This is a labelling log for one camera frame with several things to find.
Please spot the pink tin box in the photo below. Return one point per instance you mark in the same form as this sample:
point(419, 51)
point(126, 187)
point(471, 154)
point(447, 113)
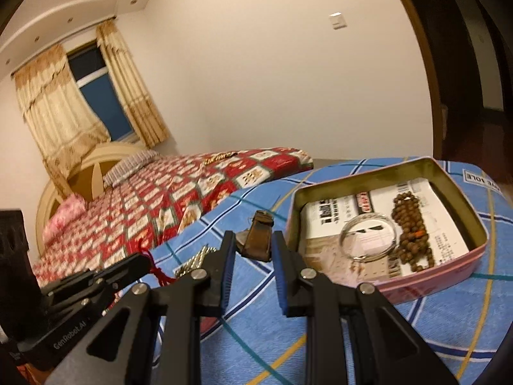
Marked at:
point(441, 273)

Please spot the white pillow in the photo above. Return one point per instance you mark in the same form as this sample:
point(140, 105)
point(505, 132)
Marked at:
point(86, 168)

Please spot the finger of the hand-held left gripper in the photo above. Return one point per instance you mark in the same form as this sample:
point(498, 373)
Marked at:
point(120, 268)
point(96, 294)

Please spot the window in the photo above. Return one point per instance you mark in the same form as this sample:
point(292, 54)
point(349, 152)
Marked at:
point(96, 96)

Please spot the blue plaid bed sheet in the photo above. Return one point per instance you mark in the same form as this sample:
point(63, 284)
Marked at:
point(441, 329)

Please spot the striped pillow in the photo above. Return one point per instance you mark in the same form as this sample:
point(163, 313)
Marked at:
point(128, 166)

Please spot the printed paper sheet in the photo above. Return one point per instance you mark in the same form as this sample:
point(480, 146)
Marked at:
point(435, 224)

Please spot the narrow beige curtain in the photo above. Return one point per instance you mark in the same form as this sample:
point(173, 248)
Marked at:
point(132, 88)

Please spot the pink pillow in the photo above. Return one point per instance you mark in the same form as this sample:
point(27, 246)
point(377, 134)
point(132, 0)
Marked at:
point(64, 213)

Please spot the wide beige curtain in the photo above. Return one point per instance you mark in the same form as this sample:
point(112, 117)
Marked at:
point(52, 108)

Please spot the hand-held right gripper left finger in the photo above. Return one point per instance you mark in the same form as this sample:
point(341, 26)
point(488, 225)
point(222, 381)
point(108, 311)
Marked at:
point(225, 276)

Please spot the white light switch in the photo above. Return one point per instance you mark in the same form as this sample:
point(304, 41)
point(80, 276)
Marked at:
point(337, 20)

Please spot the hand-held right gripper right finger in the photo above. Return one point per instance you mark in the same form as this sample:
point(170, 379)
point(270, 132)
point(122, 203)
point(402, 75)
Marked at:
point(281, 280)

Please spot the red printed bedspread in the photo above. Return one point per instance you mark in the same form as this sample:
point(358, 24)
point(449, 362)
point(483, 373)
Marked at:
point(160, 192)

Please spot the wooden door frame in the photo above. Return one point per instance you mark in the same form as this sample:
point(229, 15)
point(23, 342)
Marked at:
point(425, 68)

